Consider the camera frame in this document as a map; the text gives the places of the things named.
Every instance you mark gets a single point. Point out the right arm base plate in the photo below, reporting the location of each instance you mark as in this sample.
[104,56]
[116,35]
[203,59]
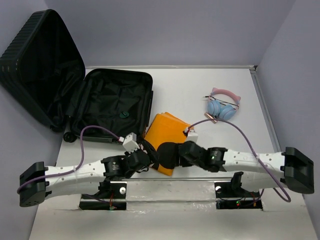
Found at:
[229,199]

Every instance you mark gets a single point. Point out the rose gold lipstick tube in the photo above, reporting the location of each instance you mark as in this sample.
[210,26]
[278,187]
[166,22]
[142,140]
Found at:
[211,118]

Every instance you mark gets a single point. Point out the dark green round tin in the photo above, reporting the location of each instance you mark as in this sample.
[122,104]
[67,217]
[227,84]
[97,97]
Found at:
[124,114]

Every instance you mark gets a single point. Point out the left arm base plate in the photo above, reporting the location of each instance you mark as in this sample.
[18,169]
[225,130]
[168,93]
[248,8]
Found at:
[111,196]

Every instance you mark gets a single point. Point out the black hard-shell suitcase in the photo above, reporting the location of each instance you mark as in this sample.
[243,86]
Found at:
[43,70]

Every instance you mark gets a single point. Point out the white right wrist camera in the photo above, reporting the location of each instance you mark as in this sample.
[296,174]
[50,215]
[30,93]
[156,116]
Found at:
[190,135]

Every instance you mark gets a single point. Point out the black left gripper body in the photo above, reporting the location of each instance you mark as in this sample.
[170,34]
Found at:
[127,154]

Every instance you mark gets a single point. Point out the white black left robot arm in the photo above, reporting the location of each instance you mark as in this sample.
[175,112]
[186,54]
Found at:
[39,182]

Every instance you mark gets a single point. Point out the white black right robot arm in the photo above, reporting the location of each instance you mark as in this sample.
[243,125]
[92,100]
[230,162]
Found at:
[288,169]

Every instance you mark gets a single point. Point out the orange mouse shirt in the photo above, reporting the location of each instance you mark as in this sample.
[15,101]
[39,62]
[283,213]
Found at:
[164,128]

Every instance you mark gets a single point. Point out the aluminium mounting rail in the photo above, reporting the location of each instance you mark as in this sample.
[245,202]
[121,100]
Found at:
[214,179]

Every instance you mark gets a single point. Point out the blue pink cat headphones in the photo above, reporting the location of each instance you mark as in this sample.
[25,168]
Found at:
[220,109]

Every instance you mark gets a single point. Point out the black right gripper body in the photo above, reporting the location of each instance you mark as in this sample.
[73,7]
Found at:
[185,162]

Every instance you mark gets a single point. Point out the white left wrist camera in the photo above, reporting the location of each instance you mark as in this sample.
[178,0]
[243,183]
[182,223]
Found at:
[130,143]

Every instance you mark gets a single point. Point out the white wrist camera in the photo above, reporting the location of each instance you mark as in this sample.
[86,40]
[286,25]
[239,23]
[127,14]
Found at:
[190,135]
[130,143]

